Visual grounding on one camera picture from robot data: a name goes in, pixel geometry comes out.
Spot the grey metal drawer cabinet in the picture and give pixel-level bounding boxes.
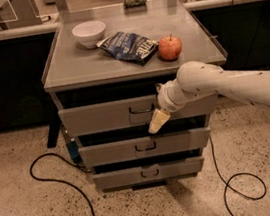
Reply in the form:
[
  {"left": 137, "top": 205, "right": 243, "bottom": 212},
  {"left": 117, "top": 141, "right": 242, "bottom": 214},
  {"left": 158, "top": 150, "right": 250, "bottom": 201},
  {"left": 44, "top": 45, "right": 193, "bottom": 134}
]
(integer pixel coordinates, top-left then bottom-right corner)
[{"left": 44, "top": 0, "right": 226, "bottom": 178}]

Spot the grey drawer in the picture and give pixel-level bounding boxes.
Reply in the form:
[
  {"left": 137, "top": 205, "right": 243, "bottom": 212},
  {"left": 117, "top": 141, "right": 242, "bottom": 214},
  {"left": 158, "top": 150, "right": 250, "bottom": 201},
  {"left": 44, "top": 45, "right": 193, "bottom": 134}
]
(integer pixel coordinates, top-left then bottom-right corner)
[
  {"left": 93, "top": 156, "right": 204, "bottom": 191},
  {"left": 78, "top": 127, "right": 210, "bottom": 167},
  {"left": 57, "top": 84, "right": 221, "bottom": 139}
]

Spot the grey bottom drawer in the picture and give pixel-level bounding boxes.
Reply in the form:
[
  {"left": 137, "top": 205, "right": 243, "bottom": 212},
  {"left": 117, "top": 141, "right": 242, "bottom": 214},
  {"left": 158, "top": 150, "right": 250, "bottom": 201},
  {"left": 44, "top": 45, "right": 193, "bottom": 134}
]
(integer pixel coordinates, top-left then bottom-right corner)
[{"left": 93, "top": 156, "right": 204, "bottom": 191}]

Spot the red apple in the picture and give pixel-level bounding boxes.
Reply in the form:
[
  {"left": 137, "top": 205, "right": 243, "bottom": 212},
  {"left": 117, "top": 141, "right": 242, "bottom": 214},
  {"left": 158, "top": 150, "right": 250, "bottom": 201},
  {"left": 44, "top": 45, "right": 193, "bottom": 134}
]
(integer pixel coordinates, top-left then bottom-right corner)
[{"left": 158, "top": 35, "right": 183, "bottom": 61}]

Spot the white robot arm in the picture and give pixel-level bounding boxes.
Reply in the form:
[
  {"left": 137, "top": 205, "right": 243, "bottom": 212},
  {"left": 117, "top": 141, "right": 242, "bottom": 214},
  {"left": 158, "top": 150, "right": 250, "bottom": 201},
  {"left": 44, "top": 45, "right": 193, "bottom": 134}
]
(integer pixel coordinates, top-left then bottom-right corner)
[{"left": 149, "top": 61, "right": 270, "bottom": 134}]

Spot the grey top drawer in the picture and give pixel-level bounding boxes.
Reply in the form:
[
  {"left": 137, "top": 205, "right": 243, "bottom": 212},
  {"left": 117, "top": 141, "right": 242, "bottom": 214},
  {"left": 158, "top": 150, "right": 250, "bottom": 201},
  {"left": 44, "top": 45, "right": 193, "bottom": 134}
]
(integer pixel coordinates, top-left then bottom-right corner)
[{"left": 57, "top": 84, "right": 221, "bottom": 139}]

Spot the dark blue chip bag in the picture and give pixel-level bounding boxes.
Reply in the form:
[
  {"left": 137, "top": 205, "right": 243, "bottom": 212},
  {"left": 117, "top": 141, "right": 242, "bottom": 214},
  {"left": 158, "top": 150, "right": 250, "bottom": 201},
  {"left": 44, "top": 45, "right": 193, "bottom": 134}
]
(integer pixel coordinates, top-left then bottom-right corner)
[{"left": 96, "top": 31, "right": 158, "bottom": 66}]

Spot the black floor cable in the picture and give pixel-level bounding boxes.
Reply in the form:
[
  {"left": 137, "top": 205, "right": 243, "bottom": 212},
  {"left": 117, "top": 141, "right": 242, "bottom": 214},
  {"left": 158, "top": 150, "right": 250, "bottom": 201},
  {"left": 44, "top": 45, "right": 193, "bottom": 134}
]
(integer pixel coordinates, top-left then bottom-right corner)
[
  {"left": 27, "top": 146, "right": 99, "bottom": 216},
  {"left": 208, "top": 127, "right": 270, "bottom": 216}
]

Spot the white ceramic bowl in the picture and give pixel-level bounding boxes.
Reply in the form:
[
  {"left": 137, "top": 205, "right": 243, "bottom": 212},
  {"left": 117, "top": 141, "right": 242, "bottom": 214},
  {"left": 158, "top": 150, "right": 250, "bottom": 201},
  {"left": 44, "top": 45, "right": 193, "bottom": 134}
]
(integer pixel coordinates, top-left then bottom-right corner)
[{"left": 72, "top": 20, "right": 106, "bottom": 49}]

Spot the grey middle drawer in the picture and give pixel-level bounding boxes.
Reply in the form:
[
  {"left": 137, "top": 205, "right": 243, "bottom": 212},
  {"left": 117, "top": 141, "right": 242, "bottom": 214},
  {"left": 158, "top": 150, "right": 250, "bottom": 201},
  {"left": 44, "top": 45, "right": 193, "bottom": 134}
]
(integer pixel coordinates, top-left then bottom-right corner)
[{"left": 78, "top": 127, "right": 210, "bottom": 167}]

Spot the black floor cable right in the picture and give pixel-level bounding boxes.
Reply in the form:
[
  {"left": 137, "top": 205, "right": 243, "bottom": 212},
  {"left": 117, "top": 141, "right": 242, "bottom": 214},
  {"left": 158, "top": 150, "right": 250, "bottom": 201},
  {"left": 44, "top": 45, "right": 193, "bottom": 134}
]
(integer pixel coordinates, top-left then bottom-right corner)
[{"left": 208, "top": 127, "right": 270, "bottom": 216}]

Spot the blue power box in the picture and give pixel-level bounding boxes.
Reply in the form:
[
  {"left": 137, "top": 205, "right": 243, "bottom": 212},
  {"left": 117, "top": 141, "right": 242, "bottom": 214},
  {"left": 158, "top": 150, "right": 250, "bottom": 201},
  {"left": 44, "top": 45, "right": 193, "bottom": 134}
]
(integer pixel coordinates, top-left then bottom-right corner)
[{"left": 67, "top": 140, "right": 81, "bottom": 162}]

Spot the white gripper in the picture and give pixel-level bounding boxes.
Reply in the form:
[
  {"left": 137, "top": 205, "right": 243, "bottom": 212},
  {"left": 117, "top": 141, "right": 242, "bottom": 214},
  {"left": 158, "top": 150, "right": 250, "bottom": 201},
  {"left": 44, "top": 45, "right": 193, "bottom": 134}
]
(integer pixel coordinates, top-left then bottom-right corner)
[{"left": 148, "top": 80, "right": 194, "bottom": 134}]

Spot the black floor cable left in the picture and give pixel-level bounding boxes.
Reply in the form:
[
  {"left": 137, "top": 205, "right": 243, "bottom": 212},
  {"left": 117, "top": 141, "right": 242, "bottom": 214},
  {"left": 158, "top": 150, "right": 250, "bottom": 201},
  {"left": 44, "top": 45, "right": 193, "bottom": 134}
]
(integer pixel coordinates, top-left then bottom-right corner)
[{"left": 27, "top": 146, "right": 99, "bottom": 216}]

